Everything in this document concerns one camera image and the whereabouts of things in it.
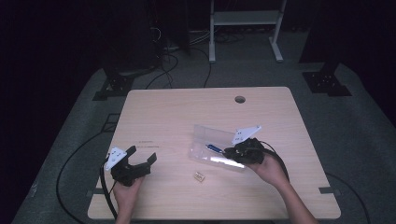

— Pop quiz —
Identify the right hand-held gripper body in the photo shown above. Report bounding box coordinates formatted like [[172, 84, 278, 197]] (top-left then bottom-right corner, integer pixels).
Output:
[[231, 124, 266, 166]]

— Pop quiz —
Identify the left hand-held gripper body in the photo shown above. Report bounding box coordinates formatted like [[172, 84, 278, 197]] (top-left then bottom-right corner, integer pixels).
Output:
[[104, 147, 152, 188]]

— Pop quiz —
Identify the blue pen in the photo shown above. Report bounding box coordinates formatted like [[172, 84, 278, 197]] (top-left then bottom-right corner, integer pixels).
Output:
[[205, 143, 225, 154]]

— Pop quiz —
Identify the clear plastic pencil case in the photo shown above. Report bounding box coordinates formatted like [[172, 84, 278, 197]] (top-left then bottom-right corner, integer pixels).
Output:
[[187, 124, 250, 172]]

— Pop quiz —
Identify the person's left hand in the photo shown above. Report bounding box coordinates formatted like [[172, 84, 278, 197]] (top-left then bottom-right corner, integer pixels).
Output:
[[112, 176, 145, 204]]

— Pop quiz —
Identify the person's right hand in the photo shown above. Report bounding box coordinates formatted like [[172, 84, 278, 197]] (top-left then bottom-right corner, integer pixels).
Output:
[[245, 151, 290, 189]]

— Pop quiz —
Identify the black stand base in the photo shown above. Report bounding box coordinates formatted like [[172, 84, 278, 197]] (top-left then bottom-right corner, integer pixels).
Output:
[[92, 69, 136, 102], [302, 60, 353, 98]]

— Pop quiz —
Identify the white metal stand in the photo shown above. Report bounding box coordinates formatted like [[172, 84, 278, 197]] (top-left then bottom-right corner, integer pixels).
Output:
[[208, 0, 288, 64]]

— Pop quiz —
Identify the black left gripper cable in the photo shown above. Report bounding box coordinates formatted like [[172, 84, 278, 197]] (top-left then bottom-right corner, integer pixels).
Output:
[[98, 157, 120, 220]]

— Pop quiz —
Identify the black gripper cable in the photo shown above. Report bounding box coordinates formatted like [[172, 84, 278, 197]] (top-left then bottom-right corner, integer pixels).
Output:
[[260, 140, 290, 183], [98, 157, 120, 220]]

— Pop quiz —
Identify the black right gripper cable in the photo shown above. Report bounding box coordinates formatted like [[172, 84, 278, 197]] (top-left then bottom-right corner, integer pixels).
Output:
[[260, 140, 290, 183]]

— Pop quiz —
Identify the black floor cable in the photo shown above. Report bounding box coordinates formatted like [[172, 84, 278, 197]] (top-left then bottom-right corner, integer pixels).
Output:
[[325, 172, 372, 224], [55, 130, 108, 224]]

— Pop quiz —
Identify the bundle of floor cables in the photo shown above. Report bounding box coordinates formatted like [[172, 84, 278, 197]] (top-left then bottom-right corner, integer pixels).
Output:
[[144, 26, 247, 91]]

